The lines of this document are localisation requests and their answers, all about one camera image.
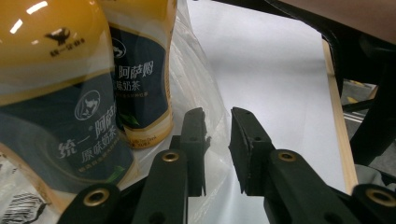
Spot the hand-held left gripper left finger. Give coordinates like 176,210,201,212
169,106,212,198

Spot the yellow milk tea bottle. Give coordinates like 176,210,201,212
98,0,179,150
0,0,138,214

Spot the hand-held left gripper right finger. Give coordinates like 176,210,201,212
228,106,276,197

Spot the clear plastic bag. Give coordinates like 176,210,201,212
0,0,247,224

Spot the black metal stand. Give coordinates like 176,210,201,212
348,60,396,167

